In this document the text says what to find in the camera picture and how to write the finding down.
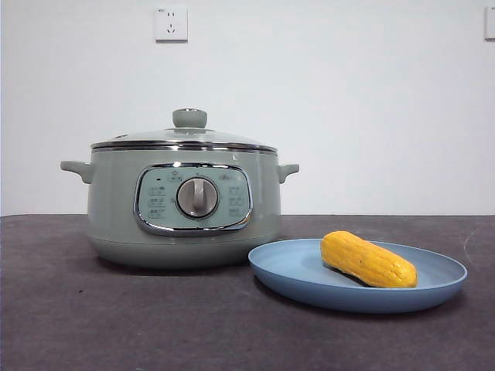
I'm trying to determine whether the glass lid with green knob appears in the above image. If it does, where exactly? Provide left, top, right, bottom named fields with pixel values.
left=90, top=108, right=276, bottom=152

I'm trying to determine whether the yellow corn cob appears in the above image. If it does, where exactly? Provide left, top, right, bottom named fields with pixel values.
left=320, top=230, right=419, bottom=289

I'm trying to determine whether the pale green electric steamer pot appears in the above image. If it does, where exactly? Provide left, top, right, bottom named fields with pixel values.
left=60, top=145, right=300, bottom=271

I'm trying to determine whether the blue round plate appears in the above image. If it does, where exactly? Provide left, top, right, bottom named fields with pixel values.
left=247, top=237, right=469, bottom=314

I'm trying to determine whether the white five-hole wall socket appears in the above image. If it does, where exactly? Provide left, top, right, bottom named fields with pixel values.
left=155, top=6, right=189, bottom=43

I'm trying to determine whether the white blank wall plate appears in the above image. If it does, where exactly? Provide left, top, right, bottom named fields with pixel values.
left=484, top=5, right=495, bottom=41

